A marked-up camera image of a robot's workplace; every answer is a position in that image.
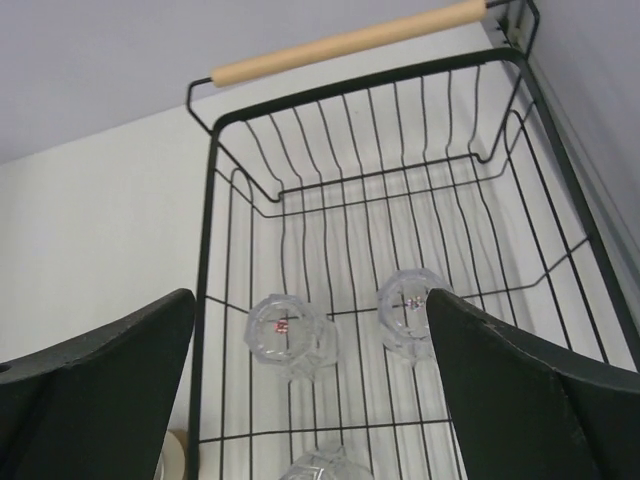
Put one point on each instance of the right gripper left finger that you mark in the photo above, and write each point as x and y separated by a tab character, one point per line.
97	406

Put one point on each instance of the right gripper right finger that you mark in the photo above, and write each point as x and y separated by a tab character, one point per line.
525	408

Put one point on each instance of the black wire dish rack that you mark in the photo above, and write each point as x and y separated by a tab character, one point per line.
412	144

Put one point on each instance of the steel cup cork base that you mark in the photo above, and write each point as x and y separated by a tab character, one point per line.
172	461

